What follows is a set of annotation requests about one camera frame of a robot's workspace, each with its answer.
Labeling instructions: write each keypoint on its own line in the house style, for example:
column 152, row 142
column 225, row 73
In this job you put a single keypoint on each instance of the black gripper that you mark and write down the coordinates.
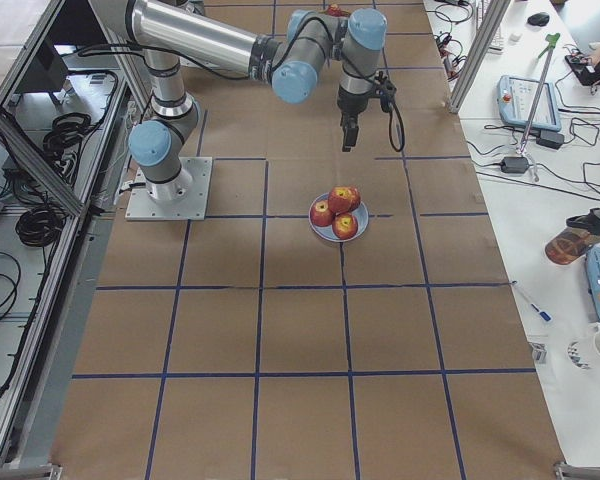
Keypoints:
column 351, row 107

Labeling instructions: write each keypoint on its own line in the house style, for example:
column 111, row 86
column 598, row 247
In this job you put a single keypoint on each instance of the yellow-red apple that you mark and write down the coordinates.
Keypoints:
column 343, row 199

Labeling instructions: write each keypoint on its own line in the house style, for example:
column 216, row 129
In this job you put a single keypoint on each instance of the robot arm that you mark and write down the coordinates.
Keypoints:
column 167, row 32

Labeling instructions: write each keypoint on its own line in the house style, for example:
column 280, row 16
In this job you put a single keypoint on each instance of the light blue plate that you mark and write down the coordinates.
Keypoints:
column 361, row 214

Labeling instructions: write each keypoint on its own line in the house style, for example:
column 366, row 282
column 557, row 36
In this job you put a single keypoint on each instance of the red apple on plate left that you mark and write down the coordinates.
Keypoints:
column 321, row 215

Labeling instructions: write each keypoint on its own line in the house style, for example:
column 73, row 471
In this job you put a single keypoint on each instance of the red apple on plate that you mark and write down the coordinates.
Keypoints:
column 321, row 215
column 345, row 226

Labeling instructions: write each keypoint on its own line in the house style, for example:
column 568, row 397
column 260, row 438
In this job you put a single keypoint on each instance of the red apple on plate front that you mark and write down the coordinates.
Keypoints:
column 345, row 226

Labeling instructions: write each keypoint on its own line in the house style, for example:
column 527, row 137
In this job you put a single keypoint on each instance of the dark red apple in basket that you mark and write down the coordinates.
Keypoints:
column 336, row 11

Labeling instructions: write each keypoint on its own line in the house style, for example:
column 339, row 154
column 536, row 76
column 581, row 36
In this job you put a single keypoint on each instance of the black power adapter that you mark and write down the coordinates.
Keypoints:
column 514, row 165

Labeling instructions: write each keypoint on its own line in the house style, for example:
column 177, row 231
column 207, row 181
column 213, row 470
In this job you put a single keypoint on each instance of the blue teach pendant far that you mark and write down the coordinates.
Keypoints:
column 515, row 96

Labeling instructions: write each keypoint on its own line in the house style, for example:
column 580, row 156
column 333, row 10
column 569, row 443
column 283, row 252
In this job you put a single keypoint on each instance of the black computer mouse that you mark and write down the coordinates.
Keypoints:
column 539, row 19

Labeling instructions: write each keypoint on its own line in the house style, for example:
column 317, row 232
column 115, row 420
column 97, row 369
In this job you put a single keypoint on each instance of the silver rod green tip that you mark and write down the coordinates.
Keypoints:
column 552, row 40

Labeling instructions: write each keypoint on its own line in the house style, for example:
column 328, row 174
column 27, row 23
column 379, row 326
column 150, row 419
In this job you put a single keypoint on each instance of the brown water bottle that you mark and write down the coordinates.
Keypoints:
column 580, row 235

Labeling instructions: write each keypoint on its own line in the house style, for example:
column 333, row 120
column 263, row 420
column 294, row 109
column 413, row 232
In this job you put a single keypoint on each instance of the blue white pen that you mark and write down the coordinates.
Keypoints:
column 542, row 313

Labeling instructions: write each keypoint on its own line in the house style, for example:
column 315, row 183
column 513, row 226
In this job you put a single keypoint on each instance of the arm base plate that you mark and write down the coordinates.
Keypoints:
column 200, row 195

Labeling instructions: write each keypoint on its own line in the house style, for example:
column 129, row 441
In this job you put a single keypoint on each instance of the aluminium frame post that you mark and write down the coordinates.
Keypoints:
column 491, row 21

